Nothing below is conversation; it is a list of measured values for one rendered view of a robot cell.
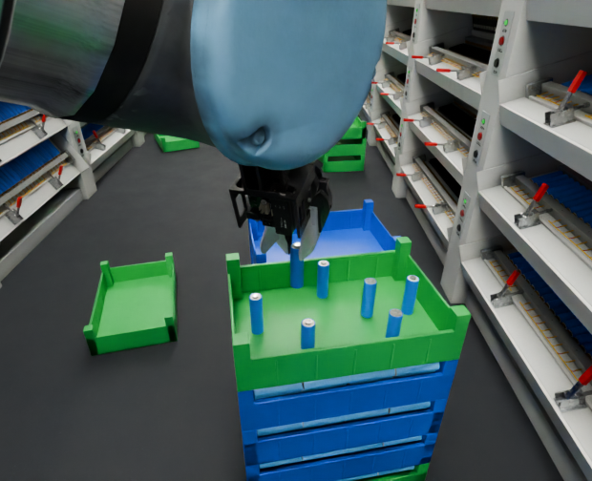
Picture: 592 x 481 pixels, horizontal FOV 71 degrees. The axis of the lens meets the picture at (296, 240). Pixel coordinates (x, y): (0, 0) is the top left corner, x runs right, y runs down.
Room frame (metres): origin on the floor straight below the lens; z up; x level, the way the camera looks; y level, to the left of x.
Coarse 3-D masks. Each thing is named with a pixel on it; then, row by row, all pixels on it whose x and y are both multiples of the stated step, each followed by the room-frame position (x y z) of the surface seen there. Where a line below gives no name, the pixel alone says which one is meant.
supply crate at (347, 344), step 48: (240, 288) 0.53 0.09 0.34; (288, 288) 0.56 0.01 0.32; (336, 288) 0.56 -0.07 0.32; (384, 288) 0.56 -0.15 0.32; (432, 288) 0.49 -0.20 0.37; (240, 336) 0.36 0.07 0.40; (288, 336) 0.44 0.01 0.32; (336, 336) 0.44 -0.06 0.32; (384, 336) 0.44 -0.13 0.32; (432, 336) 0.39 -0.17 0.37; (240, 384) 0.35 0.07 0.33; (288, 384) 0.36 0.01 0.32
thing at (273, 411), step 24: (456, 360) 0.40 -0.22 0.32; (360, 384) 0.43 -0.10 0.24; (384, 384) 0.38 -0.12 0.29; (408, 384) 0.39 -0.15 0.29; (432, 384) 0.40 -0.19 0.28; (240, 408) 0.35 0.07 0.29; (264, 408) 0.35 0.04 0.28; (288, 408) 0.36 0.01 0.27; (312, 408) 0.37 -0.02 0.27; (336, 408) 0.37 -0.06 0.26; (360, 408) 0.38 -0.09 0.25
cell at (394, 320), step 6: (390, 312) 0.42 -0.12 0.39; (396, 312) 0.42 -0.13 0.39; (402, 312) 0.42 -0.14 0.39; (390, 318) 0.41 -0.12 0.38; (396, 318) 0.41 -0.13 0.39; (402, 318) 0.42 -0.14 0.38; (390, 324) 0.41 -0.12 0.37; (396, 324) 0.41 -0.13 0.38; (390, 330) 0.41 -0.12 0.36; (396, 330) 0.41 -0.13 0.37; (390, 336) 0.41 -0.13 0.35; (396, 336) 0.41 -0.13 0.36
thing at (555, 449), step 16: (480, 304) 0.85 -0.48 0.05; (480, 320) 0.81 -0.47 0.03; (496, 336) 0.73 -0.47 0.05; (496, 352) 0.71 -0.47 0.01; (512, 368) 0.64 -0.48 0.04; (512, 384) 0.63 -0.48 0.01; (528, 384) 0.59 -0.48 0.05; (528, 400) 0.57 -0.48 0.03; (528, 416) 0.55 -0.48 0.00; (544, 416) 0.51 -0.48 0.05; (544, 432) 0.50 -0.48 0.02; (560, 448) 0.45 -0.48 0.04; (560, 464) 0.44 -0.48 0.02; (576, 464) 0.42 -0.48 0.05; (576, 480) 0.40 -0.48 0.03
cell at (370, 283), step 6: (366, 282) 0.48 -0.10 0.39; (372, 282) 0.48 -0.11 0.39; (366, 288) 0.48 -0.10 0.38; (372, 288) 0.48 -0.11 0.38; (366, 294) 0.48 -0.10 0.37; (372, 294) 0.48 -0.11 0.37; (366, 300) 0.48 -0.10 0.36; (372, 300) 0.48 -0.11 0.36; (366, 306) 0.48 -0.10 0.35; (372, 306) 0.48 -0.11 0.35; (366, 312) 0.48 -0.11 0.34; (372, 312) 0.48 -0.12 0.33
